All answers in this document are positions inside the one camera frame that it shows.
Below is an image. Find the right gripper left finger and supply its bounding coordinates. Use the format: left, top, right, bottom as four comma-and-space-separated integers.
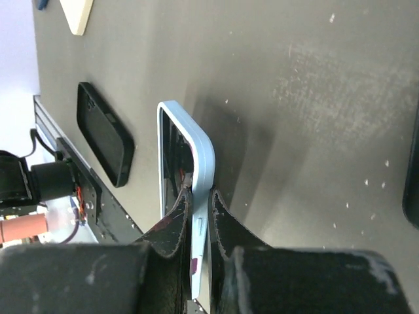
1, 189, 191, 313

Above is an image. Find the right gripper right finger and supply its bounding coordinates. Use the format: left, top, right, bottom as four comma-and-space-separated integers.
208, 188, 411, 313

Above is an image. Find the purple edged black phone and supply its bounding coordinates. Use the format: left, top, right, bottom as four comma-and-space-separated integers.
161, 111, 197, 275

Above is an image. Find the light blue phone case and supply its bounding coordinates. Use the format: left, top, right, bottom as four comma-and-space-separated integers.
157, 100, 215, 300

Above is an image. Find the black phone case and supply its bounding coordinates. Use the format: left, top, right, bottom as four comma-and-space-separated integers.
77, 82, 135, 188

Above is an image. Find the black phone face down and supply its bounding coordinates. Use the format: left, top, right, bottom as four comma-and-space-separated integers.
402, 109, 418, 229

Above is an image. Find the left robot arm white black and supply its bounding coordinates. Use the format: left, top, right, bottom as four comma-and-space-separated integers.
1, 150, 76, 215

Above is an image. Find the beige phone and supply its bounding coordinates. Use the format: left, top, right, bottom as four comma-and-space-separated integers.
60, 0, 94, 36

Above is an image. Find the blue edged black phone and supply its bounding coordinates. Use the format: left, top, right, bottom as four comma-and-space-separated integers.
35, 0, 48, 10

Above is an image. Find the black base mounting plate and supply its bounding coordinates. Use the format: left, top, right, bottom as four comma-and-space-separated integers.
56, 137, 143, 244

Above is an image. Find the aluminium rail right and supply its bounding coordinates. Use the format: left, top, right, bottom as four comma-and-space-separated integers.
33, 95, 65, 150

